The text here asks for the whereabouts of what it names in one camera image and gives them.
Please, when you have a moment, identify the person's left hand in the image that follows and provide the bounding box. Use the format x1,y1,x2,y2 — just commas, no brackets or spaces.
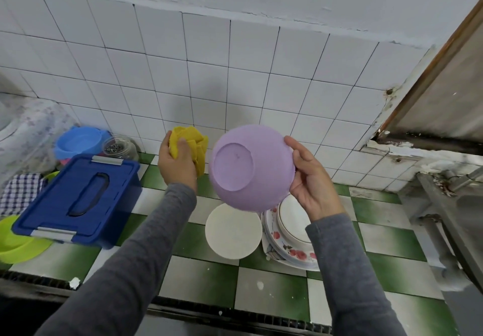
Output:
157,130,200,193

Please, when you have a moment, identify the person's right hand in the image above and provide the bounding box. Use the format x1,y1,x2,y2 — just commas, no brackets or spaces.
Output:
284,136,345,223

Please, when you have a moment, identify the purple plastic bowl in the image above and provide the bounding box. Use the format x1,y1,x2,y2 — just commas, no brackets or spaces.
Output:
209,124,297,213

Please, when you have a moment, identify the white plastic bowl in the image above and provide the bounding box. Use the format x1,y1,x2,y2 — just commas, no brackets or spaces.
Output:
204,203,264,261

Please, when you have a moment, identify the person's right forearm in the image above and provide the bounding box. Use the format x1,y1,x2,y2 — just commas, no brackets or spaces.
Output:
305,213,409,336

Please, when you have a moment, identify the glass jar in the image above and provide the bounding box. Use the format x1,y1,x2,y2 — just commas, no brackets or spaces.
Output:
100,135,140,161

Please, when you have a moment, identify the blue plastic bowl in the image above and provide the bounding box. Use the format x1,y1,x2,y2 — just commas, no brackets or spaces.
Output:
53,127,113,161

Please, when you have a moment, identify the blue plastic box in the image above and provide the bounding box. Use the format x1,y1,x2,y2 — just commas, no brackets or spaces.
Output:
12,155,142,248

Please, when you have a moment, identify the stainless steel sink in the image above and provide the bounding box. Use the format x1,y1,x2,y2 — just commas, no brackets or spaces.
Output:
415,169,483,291

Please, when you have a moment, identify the clear plastic bag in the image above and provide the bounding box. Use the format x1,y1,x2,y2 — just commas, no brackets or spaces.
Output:
0,94,76,190

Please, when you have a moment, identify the blue white checked cloth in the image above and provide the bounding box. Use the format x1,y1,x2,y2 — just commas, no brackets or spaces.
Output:
0,172,48,218

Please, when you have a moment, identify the lime green plastic bowl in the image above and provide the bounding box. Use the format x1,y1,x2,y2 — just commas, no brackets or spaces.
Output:
0,215,54,265

